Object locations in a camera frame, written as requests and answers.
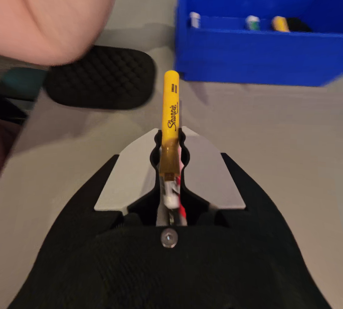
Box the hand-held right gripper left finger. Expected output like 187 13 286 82
94 127 163 212

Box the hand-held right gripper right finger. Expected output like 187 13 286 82
178 126 247 211

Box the red dry erase marker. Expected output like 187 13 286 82
174 148 187 225

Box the black dry erase marker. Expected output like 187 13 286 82
160 179 179 225

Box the person's left forearm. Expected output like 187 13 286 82
0 0 123 66

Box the black quilted pad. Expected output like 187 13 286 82
44 45 157 110

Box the blue plastic bin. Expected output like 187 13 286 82
174 0 343 87

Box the teal chair part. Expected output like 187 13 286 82
0 68 48 101

